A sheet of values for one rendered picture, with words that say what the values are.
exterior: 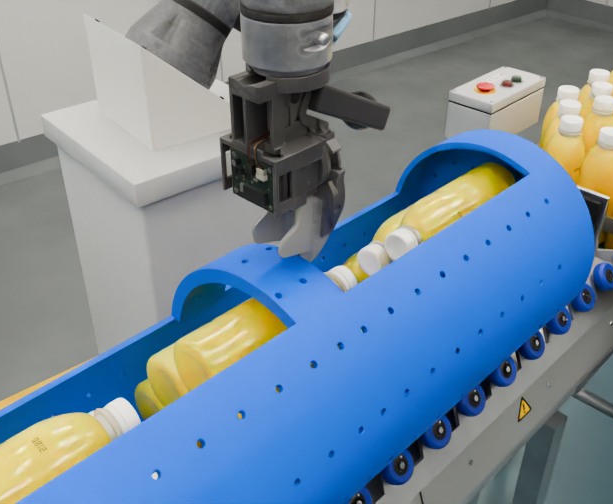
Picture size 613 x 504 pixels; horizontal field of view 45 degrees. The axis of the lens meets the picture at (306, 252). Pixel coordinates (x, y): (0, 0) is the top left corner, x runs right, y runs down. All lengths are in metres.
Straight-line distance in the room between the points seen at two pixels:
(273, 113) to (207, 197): 0.56
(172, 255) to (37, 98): 2.63
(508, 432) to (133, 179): 0.63
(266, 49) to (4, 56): 3.08
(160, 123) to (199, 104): 0.07
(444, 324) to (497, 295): 0.09
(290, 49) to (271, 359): 0.26
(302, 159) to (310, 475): 0.27
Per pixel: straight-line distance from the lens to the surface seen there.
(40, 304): 2.86
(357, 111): 0.69
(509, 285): 0.86
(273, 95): 0.61
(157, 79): 1.12
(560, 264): 0.95
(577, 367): 1.23
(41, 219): 3.38
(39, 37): 3.68
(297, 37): 0.60
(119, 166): 1.12
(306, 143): 0.64
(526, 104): 1.60
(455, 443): 0.99
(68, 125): 1.28
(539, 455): 1.53
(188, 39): 1.17
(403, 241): 0.87
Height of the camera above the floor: 1.65
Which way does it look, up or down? 34 degrees down
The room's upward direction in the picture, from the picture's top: straight up
